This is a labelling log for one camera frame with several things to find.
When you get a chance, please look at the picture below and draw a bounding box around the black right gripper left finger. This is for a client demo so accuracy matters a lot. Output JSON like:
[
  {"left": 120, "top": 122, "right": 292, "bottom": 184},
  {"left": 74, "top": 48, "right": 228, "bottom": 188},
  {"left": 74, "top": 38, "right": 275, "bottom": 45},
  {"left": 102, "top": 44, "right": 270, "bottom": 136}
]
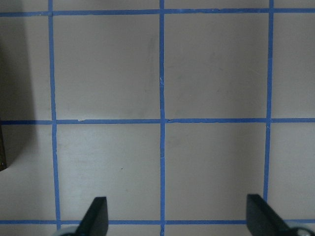
[{"left": 74, "top": 197, "right": 109, "bottom": 236}]

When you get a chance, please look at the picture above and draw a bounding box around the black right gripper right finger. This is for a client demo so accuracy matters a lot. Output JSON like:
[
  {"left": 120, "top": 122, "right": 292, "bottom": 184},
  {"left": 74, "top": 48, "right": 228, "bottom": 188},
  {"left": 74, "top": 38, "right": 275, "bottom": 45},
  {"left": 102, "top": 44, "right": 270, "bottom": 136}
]
[{"left": 246, "top": 194, "right": 295, "bottom": 236}]

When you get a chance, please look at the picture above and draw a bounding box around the dark wooden drawer cabinet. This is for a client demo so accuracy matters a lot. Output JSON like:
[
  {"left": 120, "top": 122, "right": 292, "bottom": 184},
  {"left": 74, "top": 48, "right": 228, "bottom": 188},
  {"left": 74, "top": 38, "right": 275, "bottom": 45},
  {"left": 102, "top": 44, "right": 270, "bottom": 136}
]
[{"left": 0, "top": 127, "right": 8, "bottom": 171}]

